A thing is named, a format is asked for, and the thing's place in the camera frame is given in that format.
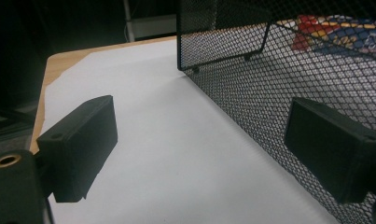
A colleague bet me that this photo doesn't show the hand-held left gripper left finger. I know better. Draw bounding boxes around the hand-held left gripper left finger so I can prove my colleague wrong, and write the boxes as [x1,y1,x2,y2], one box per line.
[35,94,118,203]

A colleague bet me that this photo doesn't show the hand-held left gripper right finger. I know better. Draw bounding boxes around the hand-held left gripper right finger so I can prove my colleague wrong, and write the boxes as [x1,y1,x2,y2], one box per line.
[284,96,376,204]

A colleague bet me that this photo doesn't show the white table cover sheet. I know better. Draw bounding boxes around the white table cover sheet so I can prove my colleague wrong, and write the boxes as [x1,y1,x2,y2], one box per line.
[39,38,342,224]

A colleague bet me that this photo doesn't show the black metal mesh basket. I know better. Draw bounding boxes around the black metal mesh basket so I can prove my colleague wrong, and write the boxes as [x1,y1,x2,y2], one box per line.
[176,0,376,224]

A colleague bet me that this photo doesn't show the colourful printed packet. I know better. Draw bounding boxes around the colourful printed packet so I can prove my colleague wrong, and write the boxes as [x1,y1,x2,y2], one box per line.
[290,14,376,60]

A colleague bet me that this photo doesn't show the metal stand pole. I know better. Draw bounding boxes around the metal stand pole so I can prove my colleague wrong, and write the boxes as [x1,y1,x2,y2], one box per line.
[122,0,136,43]

